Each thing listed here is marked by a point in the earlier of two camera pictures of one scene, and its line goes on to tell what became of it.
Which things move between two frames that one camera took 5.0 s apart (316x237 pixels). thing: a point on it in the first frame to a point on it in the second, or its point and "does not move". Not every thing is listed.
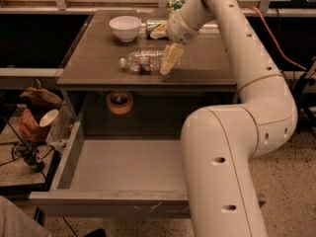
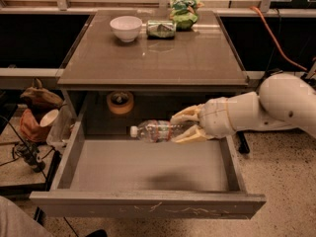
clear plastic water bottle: x=145 y=61 to x=153 y=131
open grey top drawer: x=117 y=176 does not move
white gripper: x=180 y=29 to x=215 y=118
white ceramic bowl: x=125 y=28 does not move
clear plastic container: x=61 y=125 does not move
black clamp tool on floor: x=28 y=151 does not move
